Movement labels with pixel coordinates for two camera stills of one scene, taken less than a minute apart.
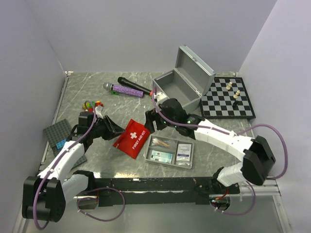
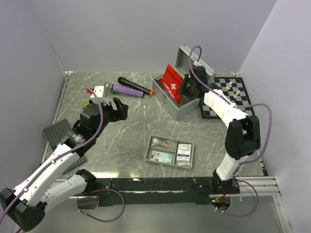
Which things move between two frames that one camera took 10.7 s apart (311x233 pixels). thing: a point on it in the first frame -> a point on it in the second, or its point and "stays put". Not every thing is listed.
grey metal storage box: x=188 y=82 stays put
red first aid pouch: x=133 y=139 -> x=172 y=80
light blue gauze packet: x=161 y=156 stays put
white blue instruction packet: x=183 y=154 stays put
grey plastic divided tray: x=176 y=152 stays put
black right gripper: x=150 y=116 -> x=187 y=78
